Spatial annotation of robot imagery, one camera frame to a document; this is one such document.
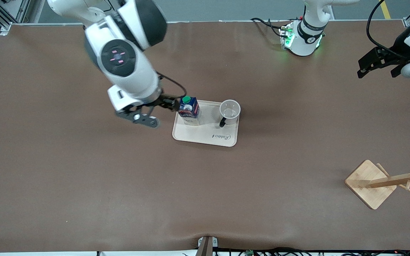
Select cream rabbit print tray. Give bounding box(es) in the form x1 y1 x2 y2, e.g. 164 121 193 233
172 98 240 147

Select brown table cover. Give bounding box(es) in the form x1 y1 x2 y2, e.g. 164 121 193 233
0 21 410 253

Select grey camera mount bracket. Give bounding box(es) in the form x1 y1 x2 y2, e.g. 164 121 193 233
196 236 218 256

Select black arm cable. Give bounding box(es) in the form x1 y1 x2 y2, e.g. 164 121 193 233
156 72 188 98
366 0 398 54

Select wooden cup stand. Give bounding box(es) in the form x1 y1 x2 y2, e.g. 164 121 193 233
345 153 410 210

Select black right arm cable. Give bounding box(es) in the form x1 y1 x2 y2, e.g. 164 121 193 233
156 72 188 98

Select blue milk carton green cap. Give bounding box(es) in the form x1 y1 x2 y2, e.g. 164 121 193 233
177 95 201 126

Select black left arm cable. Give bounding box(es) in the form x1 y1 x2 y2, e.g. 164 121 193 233
366 0 398 54

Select black left base cables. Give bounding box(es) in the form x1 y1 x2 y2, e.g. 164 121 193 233
251 17 291 39

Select white smiley cup black handle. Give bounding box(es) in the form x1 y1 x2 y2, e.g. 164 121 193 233
219 100 241 128

